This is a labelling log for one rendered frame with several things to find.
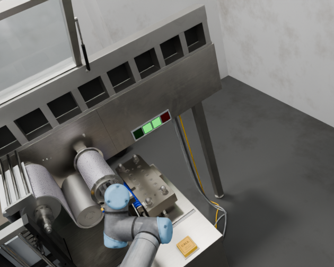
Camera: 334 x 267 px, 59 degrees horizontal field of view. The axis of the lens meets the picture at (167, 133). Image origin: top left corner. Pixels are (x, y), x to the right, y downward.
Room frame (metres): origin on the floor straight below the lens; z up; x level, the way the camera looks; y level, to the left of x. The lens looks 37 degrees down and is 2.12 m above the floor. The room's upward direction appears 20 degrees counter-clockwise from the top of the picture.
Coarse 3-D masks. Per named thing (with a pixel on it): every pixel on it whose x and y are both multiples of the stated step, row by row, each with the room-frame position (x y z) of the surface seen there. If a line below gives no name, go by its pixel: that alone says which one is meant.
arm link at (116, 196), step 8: (112, 184) 0.69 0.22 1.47; (120, 184) 0.69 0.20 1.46; (112, 192) 0.65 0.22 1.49; (120, 192) 0.65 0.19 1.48; (128, 192) 0.65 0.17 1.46; (112, 200) 0.63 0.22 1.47; (120, 200) 0.63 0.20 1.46; (128, 200) 0.63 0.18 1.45; (104, 208) 0.65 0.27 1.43; (112, 208) 0.62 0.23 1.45; (120, 208) 0.62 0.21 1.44
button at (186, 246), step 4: (188, 236) 0.79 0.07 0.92; (184, 240) 0.78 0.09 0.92; (188, 240) 0.77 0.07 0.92; (176, 244) 0.77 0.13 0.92; (180, 244) 0.76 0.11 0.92; (184, 244) 0.75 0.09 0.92; (188, 244) 0.75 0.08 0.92; (192, 244) 0.74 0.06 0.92; (180, 248) 0.74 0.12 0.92; (184, 248) 0.74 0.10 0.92; (188, 248) 0.73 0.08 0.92; (192, 248) 0.72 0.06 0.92; (196, 248) 0.73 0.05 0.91; (184, 252) 0.72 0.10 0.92; (188, 252) 0.71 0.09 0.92; (184, 256) 0.71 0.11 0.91
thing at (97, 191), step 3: (105, 180) 0.91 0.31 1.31; (108, 180) 0.91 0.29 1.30; (114, 180) 0.92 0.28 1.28; (117, 180) 0.93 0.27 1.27; (99, 183) 0.91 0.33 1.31; (102, 183) 0.90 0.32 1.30; (99, 186) 0.90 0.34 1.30; (96, 189) 0.89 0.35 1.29; (96, 192) 0.89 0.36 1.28; (99, 192) 0.89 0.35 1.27; (96, 195) 0.89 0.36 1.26; (99, 195) 0.89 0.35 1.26; (96, 198) 0.89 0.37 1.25; (99, 198) 0.89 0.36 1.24; (102, 201) 0.89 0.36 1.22
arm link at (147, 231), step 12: (132, 228) 0.56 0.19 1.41; (144, 228) 0.53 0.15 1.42; (156, 228) 0.53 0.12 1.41; (168, 228) 0.53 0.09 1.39; (144, 240) 0.49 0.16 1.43; (156, 240) 0.50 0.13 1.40; (168, 240) 0.50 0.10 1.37; (132, 252) 0.46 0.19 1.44; (144, 252) 0.45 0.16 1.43; (156, 252) 0.47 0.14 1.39; (132, 264) 0.42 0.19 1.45; (144, 264) 0.42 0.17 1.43
